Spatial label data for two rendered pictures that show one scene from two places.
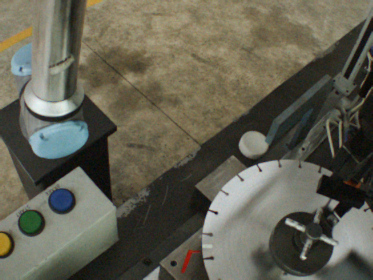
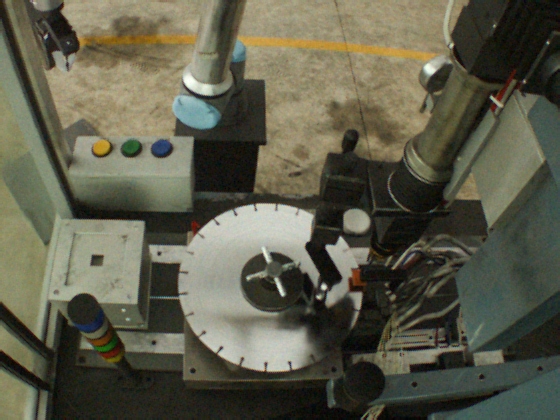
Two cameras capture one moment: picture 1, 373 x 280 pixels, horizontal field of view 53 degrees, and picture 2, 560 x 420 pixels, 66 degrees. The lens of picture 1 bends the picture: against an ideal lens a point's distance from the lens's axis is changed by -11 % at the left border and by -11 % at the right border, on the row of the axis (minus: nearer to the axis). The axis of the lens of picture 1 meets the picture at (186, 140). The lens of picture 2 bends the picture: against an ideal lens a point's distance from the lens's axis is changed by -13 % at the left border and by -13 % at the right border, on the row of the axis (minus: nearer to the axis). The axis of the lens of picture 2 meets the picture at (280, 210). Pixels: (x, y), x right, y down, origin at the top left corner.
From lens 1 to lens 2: 0.50 m
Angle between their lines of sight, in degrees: 24
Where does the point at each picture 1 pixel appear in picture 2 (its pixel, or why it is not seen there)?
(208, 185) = not seen: hidden behind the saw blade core
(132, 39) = (402, 109)
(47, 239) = (131, 164)
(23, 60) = not seen: hidden behind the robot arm
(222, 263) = (205, 244)
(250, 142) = (352, 217)
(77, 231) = (153, 171)
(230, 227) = (235, 229)
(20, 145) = not seen: hidden behind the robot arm
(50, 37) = (203, 31)
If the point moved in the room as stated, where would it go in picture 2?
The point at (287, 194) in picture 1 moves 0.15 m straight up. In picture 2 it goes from (298, 243) to (312, 198)
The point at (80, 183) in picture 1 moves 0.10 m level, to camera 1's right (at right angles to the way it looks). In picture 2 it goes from (184, 146) to (209, 176)
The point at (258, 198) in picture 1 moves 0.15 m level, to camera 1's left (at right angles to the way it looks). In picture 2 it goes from (274, 229) to (227, 176)
